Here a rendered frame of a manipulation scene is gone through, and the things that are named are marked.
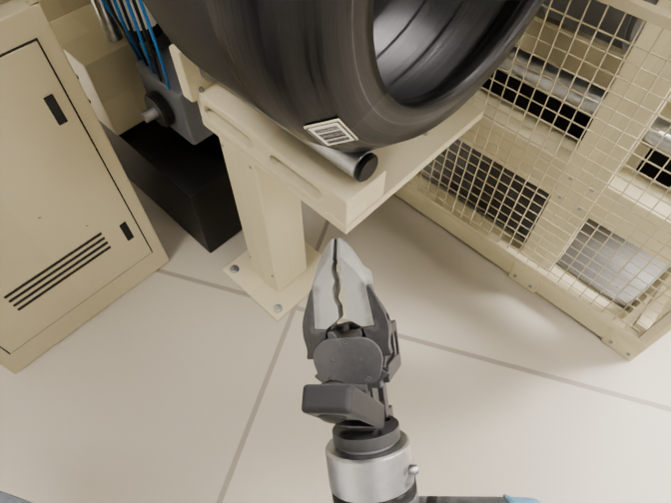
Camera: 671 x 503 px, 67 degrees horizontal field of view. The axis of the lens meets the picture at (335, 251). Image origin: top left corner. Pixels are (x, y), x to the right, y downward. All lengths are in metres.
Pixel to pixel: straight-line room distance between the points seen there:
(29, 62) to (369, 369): 0.94
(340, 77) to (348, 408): 0.30
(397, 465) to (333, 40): 0.40
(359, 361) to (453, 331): 1.12
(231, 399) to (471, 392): 0.69
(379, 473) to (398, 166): 0.51
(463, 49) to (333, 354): 0.55
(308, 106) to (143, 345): 1.24
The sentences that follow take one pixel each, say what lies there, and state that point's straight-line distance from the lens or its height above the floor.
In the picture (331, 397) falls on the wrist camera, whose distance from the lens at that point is 0.44.
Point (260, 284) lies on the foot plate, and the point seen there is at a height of 0.01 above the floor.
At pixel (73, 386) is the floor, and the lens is 1.69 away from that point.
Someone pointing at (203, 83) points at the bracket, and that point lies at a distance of 0.93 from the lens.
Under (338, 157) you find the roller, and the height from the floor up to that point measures 0.91.
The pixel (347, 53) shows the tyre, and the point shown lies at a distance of 0.49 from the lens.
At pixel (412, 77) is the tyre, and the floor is 0.91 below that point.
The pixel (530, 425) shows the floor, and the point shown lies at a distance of 1.57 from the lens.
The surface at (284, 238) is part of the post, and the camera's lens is 1.44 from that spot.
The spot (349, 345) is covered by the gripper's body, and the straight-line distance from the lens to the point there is 0.51.
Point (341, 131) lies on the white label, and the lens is 0.56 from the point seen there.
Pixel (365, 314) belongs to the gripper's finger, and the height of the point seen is 0.98.
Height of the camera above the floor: 1.43
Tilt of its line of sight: 56 degrees down
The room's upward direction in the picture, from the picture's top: straight up
